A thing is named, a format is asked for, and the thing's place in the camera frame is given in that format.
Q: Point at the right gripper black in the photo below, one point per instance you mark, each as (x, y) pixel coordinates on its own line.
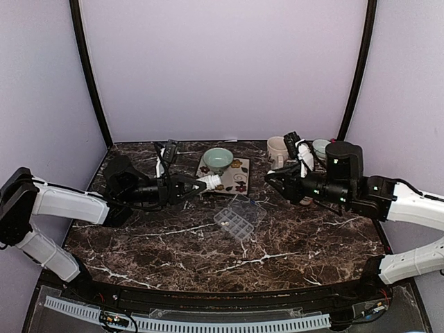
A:
(292, 190)

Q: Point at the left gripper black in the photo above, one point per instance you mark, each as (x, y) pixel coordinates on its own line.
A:
(172, 189)

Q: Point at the orange pill bottle grey cap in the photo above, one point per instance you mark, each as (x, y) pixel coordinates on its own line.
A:
(306, 201)

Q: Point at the small white pill bottle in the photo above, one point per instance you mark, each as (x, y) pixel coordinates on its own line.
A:
(211, 181)

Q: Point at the clear plastic pill organizer box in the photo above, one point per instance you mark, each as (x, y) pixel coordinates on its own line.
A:
(243, 215)

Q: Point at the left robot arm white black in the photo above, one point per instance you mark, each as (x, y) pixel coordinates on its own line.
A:
(126, 190)

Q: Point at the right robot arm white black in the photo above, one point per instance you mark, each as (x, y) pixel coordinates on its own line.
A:
(375, 197)

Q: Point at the beige ceramic mug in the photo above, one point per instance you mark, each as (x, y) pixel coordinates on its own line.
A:
(277, 152)

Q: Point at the green ceramic bowl on plate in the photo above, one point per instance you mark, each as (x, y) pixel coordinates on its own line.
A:
(218, 160)

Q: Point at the small green bowl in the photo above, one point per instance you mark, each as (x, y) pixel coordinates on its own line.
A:
(319, 146)

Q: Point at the square floral ceramic plate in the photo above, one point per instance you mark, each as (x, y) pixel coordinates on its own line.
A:
(235, 179)

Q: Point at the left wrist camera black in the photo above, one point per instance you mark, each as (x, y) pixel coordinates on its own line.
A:
(170, 151)

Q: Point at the white slotted cable duct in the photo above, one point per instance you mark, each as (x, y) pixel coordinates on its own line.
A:
(117, 322)

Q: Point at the black front table rail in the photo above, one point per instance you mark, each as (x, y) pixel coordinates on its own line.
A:
(334, 297)

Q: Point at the right black frame post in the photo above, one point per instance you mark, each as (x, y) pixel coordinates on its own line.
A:
(369, 22)

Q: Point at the black frame post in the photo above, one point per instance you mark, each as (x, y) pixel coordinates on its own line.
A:
(85, 61)
(369, 22)

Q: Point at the left black frame post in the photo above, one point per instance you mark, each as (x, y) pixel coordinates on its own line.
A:
(85, 61)

